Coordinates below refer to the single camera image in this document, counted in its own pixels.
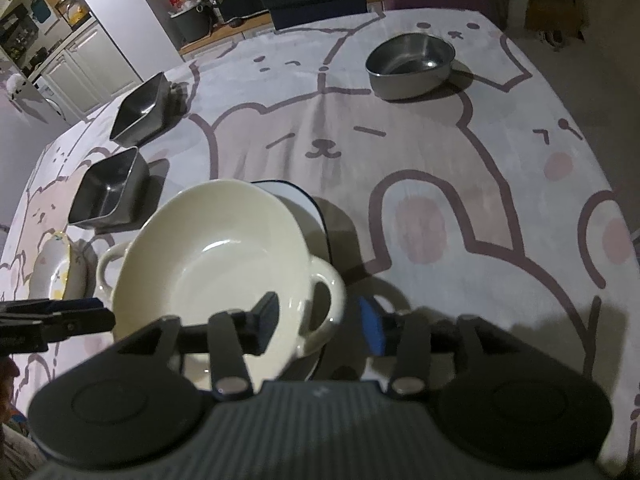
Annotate white plate with blue rim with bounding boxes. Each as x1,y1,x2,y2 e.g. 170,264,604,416
249,179,335,382

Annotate small square steel container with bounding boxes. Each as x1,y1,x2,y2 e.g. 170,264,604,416
108,71,169,144

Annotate cream bowl with handles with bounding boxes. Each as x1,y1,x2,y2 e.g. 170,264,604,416
96,178,347,397

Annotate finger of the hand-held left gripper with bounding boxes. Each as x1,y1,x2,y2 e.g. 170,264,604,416
42,307,117,344
0,297,103,319

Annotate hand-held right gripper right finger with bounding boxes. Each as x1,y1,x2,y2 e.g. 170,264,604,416
359,297,522,400

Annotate small round steel bowl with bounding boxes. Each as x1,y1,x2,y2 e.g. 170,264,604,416
364,32,457,101

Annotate white floor cabinet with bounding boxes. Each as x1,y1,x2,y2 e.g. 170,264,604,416
29,19,144,122

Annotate yellow floral ceramic bowl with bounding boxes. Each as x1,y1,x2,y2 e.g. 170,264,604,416
30,230,89,302

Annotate grey trash bin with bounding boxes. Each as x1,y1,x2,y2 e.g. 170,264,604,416
171,4,214,44

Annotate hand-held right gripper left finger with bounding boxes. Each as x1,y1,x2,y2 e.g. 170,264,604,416
117,290,280,399

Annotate large rectangular steel container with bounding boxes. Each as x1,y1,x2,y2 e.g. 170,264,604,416
67,146,150,229

